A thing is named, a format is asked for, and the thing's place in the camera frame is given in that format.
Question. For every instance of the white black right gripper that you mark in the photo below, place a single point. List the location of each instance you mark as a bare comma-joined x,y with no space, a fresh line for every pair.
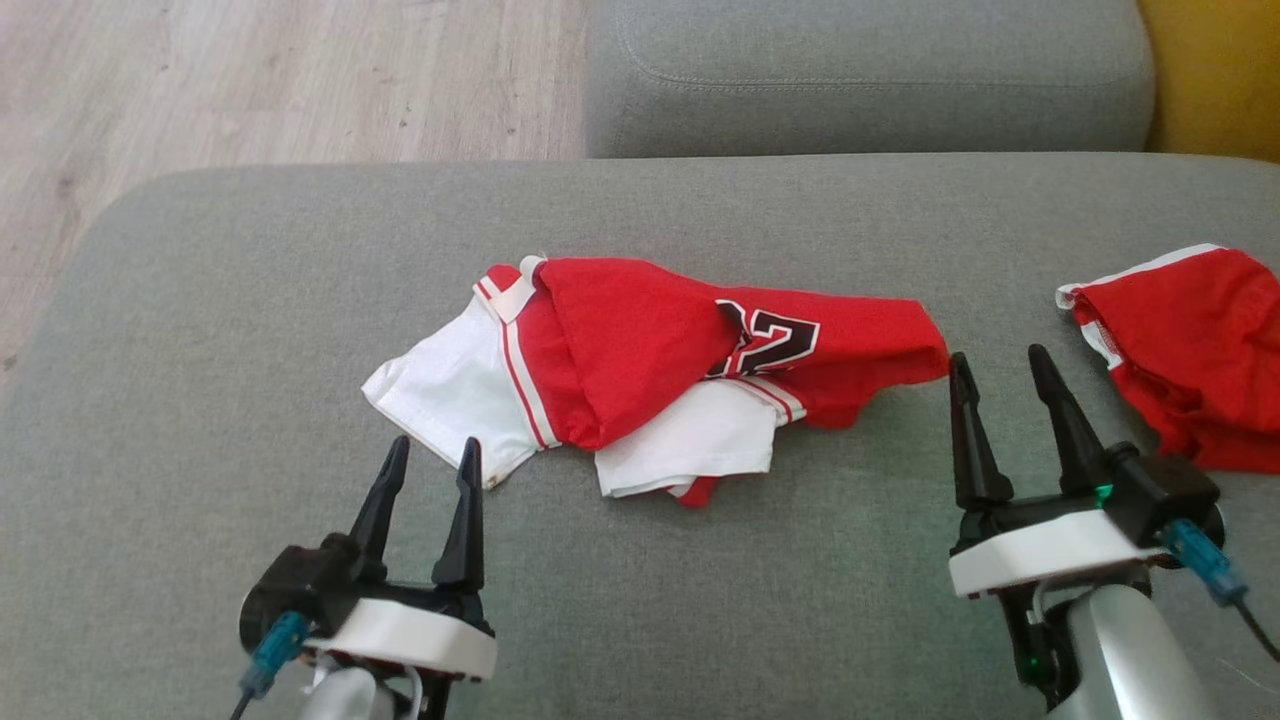
1050,550

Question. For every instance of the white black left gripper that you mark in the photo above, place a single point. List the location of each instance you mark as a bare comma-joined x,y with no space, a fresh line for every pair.
410,635

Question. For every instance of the red shorts with white stripe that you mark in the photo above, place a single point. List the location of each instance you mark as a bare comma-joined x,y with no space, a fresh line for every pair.
1200,340

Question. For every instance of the red jersey with white sleeves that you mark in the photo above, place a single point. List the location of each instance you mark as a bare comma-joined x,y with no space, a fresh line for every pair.
620,340

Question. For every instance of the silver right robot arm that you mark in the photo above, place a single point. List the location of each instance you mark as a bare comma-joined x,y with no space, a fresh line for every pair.
1130,660

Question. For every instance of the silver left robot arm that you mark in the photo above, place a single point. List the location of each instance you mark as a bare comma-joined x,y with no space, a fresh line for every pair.
350,700

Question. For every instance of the large grey sofa seat cushion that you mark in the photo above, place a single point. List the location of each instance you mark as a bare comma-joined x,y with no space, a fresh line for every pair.
250,300

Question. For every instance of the medium grey sofa seat cushion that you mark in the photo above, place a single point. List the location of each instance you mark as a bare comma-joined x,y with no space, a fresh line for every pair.
860,70

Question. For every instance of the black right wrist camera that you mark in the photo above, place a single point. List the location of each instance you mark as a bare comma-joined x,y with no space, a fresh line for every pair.
1160,490

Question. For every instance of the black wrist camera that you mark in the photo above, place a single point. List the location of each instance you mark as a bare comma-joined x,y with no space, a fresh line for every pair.
290,590
1160,490

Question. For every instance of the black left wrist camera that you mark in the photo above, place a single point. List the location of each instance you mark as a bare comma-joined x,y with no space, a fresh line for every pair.
290,590

